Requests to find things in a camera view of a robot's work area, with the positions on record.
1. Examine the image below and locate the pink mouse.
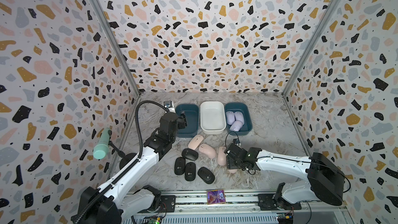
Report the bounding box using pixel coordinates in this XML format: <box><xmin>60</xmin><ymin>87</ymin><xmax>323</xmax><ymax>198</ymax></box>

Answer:
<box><xmin>217</xmin><ymin>146</ymin><xmax>227</xmax><ymax>166</ymax></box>
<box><xmin>199</xmin><ymin>144</ymin><xmax>217</xmax><ymax>159</ymax></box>
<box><xmin>228</xmin><ymin>169</ymin><xmax>237</xmax><ymax>174</ymax></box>
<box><xmin>188</xmin><ymin>134</ymin><xmax>204</xmax><ymax>150</ymax></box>

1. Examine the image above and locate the purple mouse front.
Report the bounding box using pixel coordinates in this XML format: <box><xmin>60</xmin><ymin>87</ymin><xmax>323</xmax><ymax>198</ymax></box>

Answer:
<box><xmin>234</xmin><ymin>111</ymin><xmax>245</xmax><ymax>124</ymax></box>

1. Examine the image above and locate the purple mouse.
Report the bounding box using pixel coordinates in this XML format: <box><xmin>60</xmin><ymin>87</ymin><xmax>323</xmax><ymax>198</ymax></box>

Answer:
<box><xmin>230</xmin><ymin>120</ymin><xmax>244</xmax><ymax>132</ymax></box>
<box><xmin>234</xmin><ymin>111</ymin><xmax>245</xmax><ymax>124</ymax></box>
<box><xmin>226</xmin><ymin>111</ymin><xmax>236</xmax><ymax>125</ymax></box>

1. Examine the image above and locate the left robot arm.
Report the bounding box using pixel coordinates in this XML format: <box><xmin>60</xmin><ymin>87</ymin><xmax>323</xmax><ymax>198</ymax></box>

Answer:
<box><xmin>72</xmin><ymin>112</ymin><xmax>187</xmax><ymax>224</ymax></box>

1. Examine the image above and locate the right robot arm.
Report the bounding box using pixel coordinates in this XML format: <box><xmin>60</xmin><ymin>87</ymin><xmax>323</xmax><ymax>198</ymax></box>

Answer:
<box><xmin>224</xmin><ymin>143</ymin><xmax>346</xmax><ymax>210</ymax></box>

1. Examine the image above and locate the left teal storage box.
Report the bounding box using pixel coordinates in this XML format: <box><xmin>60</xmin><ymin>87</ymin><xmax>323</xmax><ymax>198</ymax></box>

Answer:
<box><xmin>175</xmin><ymin>104</ymin><xmax>199</xmax><ymax>138</ymax></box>

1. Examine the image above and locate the teal storage box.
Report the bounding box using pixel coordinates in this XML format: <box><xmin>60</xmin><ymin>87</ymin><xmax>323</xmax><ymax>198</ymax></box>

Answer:
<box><xmin>175</xmin><ymin>104</ymin><xmax>199</xmax><ymax>138</ymax></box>
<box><xmin>224</xmin><ymin>102</ymin><xmax>253</xmax><ymax>136</ymax></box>

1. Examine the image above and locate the right teal storage box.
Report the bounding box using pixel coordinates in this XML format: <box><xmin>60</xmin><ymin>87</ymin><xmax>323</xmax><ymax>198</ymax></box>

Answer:
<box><xmin>224</xmin><ymin>102</ymin><xmax>253</xmax><ymax>136</ymax></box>

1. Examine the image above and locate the white storage box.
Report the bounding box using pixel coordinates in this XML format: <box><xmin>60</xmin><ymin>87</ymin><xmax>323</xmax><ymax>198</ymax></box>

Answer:
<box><xmin>200</xmin><ymin>101</ymin><xmax>227</xmax><ymax>135</ymax></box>

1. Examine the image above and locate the black mouse right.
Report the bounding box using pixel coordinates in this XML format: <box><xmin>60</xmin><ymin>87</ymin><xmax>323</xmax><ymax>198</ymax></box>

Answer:
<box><xmin>198</xmin><ymin>167</ymin><xmax>215</xmax><ymax>184</ymax></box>

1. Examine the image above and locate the black mouse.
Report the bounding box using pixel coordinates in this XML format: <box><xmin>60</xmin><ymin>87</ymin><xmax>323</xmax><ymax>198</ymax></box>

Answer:
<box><xmin>184</xmin><ymin>162</ymin><xmax>196</xmax><ymax>181</ymax></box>
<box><xmin>198</xmin><ymin>167</ymin><xmax>215</xmax><ymax>184</ymax></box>
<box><xmin>181</xmin><ymin>148</ymin><xmax>199</xmax><ymax>161</ymax></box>
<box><xmin>174</xmin><ymin>157</ymin><xmax>186</xmax><ymax>175</ymax></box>

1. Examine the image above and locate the black mouse upper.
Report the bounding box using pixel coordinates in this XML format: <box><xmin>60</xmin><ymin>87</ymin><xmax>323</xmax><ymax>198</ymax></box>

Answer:
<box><xmin>181</xmin><ymin>148</ymin><xmax>199</xmax><ymax>161</ymax></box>

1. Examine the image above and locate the colourful small card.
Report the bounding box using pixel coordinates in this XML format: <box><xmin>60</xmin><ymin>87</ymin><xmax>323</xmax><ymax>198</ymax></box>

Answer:
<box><xmin>206</xmin><ymin>189</ymin><xmax>226</xmax><ymax>205</ymax></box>

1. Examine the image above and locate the black mouse far left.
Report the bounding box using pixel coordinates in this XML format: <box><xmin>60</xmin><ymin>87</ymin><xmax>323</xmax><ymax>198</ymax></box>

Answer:
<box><xmin>174</xmin><ymin>157</ymin><xmax>186</xmax><ymax>175</ymax></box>

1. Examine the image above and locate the black mouse middle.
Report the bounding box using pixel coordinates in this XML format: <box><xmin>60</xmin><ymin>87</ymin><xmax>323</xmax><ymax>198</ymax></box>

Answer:
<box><xmin>184</xmin><ymin>162</ymin><xmax>196</xmax><ymax>181</ymax></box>

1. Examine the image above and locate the mint green bottle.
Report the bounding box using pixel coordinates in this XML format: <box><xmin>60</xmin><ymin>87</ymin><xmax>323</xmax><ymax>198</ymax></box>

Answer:
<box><xmin>93</xmin><ymin>128</ymin><xmax>112</xmax><ymax>160</ymax></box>

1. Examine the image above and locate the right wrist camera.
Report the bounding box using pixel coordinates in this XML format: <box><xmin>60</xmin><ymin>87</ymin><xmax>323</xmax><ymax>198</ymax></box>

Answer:
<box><xmin>233</xmin><ymin>139</ymin><xmax>241</xmax><ymax>146</ymax></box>

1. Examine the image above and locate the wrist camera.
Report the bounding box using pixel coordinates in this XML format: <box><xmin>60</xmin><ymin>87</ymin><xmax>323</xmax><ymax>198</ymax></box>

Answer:
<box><xmin>233</xmin><ymin>139</ymin><xmax>241</xmax><ymax>146</ymax></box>
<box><xmin>163</xmin><ymin>101</ymin><xmax>176</xmax><ymax>113</ymax></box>

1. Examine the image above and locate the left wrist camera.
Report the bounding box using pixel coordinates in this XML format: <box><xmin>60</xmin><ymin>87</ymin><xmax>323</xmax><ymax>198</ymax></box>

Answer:
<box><xmin>163</xmin><ymin>101</ymin><xmax>176</xmax><ymax>113</ymax></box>

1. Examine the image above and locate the black corrugated cable hose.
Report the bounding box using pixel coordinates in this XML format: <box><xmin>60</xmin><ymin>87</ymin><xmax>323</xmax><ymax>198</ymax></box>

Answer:
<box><xmin>73</xmin><ymin>100</ymin><xmax>170</xmax><ymax>224</ymax></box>

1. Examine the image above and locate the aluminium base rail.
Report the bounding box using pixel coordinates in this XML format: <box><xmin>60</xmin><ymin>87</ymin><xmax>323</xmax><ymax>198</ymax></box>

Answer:
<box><xmin>90</xmin><ymin>189</ymin><xmax>350</xmax><ymax>224</ymax></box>

